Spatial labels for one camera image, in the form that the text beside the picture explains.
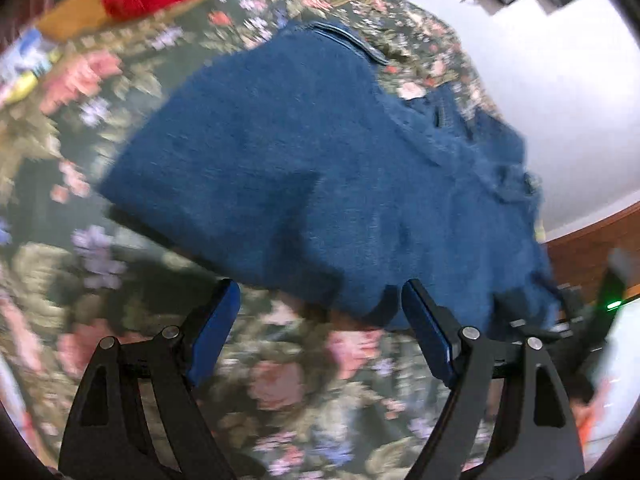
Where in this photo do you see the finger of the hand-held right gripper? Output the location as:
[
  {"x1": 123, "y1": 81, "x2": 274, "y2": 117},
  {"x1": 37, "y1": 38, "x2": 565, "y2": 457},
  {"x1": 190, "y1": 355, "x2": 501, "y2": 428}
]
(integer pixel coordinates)
[{"x1": 507, "y1": 317, "x2": 576, "y2": 346}]

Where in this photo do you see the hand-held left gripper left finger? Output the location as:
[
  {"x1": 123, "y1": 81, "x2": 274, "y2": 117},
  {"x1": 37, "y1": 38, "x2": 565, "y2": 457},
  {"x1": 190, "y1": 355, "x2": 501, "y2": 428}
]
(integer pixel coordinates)
[{"x1": 59, "y1": 277, "x2": 242, "y2": 480}]

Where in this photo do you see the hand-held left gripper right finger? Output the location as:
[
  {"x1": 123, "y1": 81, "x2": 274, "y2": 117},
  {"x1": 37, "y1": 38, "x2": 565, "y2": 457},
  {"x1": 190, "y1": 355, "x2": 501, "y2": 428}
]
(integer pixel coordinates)
[{"x1": 401, "y1": 278, "x2": 586, "y2": 480}]

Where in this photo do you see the blue denim jacket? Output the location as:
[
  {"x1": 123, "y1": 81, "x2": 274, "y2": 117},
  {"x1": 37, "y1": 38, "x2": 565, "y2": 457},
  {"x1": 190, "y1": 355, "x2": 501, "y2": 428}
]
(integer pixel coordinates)
[{"x1": 97, "y1": 20, "x2": 571, "y2": 333}]

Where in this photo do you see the floral bedspread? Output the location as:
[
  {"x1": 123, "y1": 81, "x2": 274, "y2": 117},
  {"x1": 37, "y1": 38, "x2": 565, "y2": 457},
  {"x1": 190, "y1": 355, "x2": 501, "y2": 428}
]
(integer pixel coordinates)
[{"x1": 0, "y1": 0, "x2": 551, "y2": 480}]

